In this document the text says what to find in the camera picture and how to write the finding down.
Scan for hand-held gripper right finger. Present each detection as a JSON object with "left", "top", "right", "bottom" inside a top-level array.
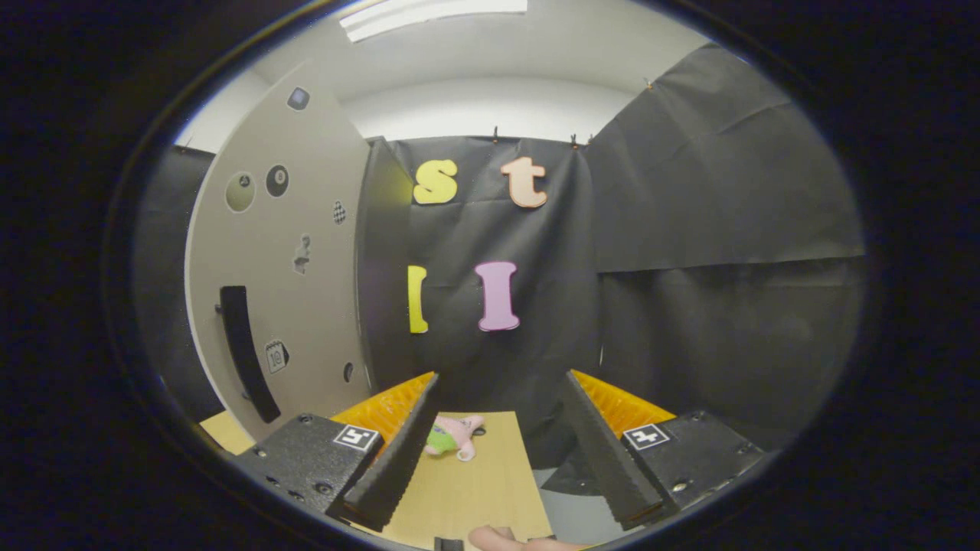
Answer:
[{"left": 563, "top": 370, "right": 766, "bottom": 531}]

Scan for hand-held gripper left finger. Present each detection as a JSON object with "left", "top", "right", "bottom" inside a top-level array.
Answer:
[{"left": 226, "top": 372, "right": 441, "bottom": 533}]

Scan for grey shoe cabinet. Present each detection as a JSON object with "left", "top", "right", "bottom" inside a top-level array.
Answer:
[{"left": 356, "top": 138, "right": 418, "bottom": 391}]

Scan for black cabinet door handle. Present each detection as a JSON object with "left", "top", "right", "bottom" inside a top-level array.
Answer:
[{"left": 216, "top": 285, "right": 282, "bottom": 424}]

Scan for pink and green plush toy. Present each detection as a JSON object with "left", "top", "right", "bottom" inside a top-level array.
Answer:
[{"left": 425, "top": 415, "right": 485, "bottom": 462}]

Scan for black backdrop cloth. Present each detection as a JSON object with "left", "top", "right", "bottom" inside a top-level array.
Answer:
[{"left": 134, "top": 42, "right": 866, "bottom": 498}]

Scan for long ceiling light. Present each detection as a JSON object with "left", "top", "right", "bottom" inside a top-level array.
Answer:
[{"left": 339, "top": 0, "right": 529, "bottom": 43}]

